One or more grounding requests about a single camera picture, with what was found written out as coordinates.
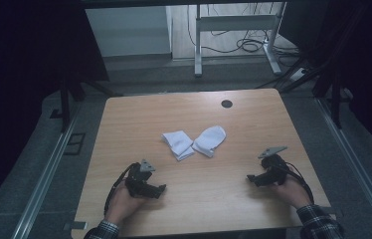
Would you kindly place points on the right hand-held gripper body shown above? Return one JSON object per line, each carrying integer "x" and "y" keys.
{"x": 273, "y": 167}

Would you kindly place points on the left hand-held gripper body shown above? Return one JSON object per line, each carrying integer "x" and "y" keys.
{"x": 137, "y": 179}

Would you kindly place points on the white sock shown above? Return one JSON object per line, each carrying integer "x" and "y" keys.
{"x": 179, "y": 143}
{"x": 210, "y": 139}

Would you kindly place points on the person's left hand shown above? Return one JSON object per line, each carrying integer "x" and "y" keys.
{"x": 124, "y": 204}

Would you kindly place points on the person's right hand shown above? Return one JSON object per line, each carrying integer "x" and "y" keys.
{"x": 291, "y": 194}

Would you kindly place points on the grey tape piece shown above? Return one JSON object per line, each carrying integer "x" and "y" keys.
{"x": 327, "y": 209}

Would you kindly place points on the black round table grommet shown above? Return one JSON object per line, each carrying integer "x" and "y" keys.
{"x": 226, "y": 104}

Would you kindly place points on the black stand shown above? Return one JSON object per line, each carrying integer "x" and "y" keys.
{"x": 65, "y": 106}
{"x": 334, "y": 99}

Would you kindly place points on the white power strip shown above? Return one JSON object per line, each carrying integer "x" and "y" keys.
{"x": 298, "y": 74}

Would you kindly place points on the dark curtain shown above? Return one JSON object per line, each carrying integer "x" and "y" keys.
{"x": 18, "y": 66}
{"x": 366, "y": 59}

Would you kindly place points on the white panel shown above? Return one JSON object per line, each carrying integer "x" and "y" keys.
{"x": 127, "y": 31}

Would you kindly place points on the black floor socket frame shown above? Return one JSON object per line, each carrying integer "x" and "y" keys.
{"x": 74, "y": 143}

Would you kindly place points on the metal floor rail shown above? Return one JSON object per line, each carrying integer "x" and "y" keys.
{"x": 356, "y": 162}
{"x": 46, "y": 179}

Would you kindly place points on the white metal desk frame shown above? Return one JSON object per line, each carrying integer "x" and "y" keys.
{"x": 233, "y": 24}

